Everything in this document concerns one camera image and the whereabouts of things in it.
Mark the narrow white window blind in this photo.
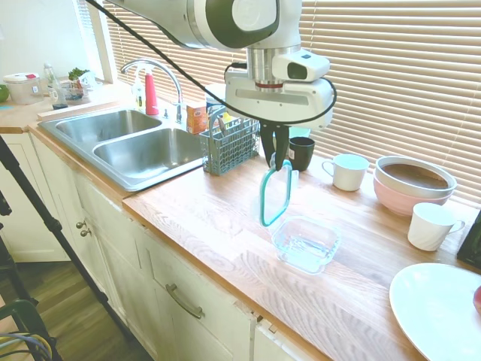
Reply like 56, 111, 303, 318
77, 0, 99, 72

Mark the teal-rimmed clear container lid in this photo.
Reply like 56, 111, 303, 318
258, 159, 300, 229

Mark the stainless steel double sink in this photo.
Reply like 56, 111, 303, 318
37, 108, 206, 193

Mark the dark green metal frame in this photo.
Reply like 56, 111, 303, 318
0, 299, 63, 361

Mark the glass bowl with greens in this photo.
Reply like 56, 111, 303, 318
62, 67, 92, 102

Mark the white lidded plastic container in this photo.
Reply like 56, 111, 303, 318
2, 72, 42, 105

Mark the clear bottle with dark liquid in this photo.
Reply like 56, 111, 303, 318
43, 62, 69, 111

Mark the coloured cable bundle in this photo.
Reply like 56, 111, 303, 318
0, 332, 52, 361

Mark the plain white mug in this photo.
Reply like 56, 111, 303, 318
321, 153, 371, 192

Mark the medium beige window blind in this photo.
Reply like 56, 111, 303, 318
101, 0, 260, 125

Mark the red bottle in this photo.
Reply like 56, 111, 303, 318
144, 71, 161, 116

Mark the pink bowl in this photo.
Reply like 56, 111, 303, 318
373, 176, 454, 217

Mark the wide beige window blind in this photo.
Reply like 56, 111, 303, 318
274, 0, 481, 206

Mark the clear soap dispenser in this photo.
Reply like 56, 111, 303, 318
131, 67, 147, 113

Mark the round metal cake pan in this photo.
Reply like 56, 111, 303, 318
374, 156, 458, 198

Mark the white wipes canister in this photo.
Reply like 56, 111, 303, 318
204, 83, 228, 121

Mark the white kitchen cabinet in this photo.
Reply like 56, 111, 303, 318
0, 131, 328, 361

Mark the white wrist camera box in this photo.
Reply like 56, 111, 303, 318
272, 48, 331, 83

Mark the orange baking soda box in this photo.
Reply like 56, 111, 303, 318
186, 104, 209, 135

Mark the metal drawer handle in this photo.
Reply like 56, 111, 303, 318
165, 284, 206, 320

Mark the chrome faucet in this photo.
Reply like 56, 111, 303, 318
119, 58, 185, 124

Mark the large white plate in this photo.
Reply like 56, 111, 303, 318
389, 262, 481, 361

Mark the clear glass food container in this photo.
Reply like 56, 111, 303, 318
271, 214, 343, 275

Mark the black appliance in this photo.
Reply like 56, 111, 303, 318
456, 208, 481, 270

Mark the wooden strip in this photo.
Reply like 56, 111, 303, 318
36, 100, 117, 121

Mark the black tripod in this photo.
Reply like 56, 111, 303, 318
0, 135, 132, 343

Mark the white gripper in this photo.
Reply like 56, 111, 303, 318
224, 71, 334, 171

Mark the swirl-textured white mug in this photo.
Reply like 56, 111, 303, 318
407, 202, 466, 252

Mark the black cup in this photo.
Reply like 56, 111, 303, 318
287, 136, 316, 172

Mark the grey plastic cutlery basket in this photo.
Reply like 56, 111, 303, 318
198, 108, 262, 177

